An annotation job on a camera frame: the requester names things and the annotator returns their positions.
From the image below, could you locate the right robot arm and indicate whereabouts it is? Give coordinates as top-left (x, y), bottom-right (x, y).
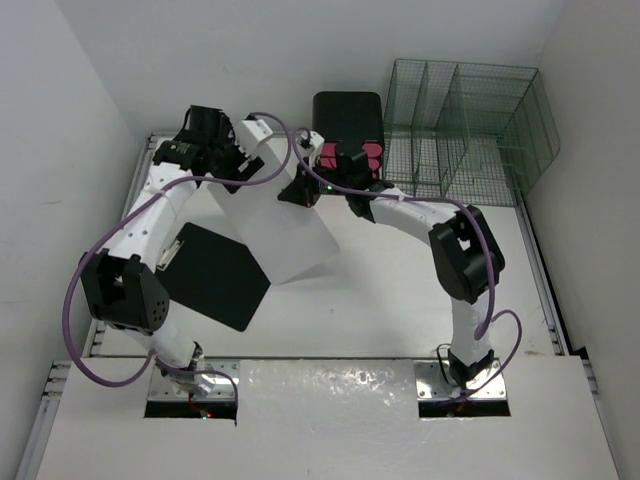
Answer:
top-left (278, 136), bottom-right (505, 390)

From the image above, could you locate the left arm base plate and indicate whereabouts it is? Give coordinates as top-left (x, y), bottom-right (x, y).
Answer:
top-left (147, 361), bottom-right (239, 401)

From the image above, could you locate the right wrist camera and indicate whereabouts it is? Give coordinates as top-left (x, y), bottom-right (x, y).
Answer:
top-left (299, 131), bottom-right (324, 165)

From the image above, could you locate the purple cable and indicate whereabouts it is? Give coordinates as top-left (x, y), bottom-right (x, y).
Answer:
top-left (294, 127), bottom-right (524, 401)
top-left (63, 110), bottom-right (296, 407)

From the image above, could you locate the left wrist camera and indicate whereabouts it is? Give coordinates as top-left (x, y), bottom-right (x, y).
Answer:
top-left (234, 120), bottom-right (274, 156)

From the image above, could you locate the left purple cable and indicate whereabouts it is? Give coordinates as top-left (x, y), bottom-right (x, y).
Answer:
top-left (63, 110), bottom-right (296, 407)

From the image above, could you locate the black mouse pad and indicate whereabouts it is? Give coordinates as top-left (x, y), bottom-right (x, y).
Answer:
top-left (156, 223), bottom-right (271, 332)

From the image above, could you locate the black drawer cabinet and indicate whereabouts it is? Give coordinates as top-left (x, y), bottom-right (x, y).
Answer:
top-left (312, 91), bottom-right (384, 164)

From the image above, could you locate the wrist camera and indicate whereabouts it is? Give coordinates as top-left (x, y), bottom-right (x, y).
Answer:
top-left (299, 131), bottom-right (324, 165)
top-left (234, 120), bottom-right (274, 156)

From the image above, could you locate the green wire mesh organizer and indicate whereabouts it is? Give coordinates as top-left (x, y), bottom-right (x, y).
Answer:
top-left (382, 59), bottom-right (560, 207)

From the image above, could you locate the pink top drawer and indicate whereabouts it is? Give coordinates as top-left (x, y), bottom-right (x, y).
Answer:
top-left (322, 143), bottom-right (383, 158)

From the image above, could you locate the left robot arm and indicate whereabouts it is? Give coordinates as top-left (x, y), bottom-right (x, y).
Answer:
top-left (81, 105), bottom-right (264, 392)

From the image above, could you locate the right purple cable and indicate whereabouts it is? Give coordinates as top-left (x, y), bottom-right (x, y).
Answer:
top-left (294, 127), bottom-right (524, 401)

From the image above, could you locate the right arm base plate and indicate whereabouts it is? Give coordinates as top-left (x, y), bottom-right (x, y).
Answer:
top-left (414, 358), bottom-right (509, 401)

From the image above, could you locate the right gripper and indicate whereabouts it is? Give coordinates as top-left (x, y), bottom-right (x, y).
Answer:
top-left (280, 154), bottom-right (352, 208)

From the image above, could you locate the transparent clipboard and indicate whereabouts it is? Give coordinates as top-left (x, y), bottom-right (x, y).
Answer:
top-left (208, 163), bottom-right (340, 285)

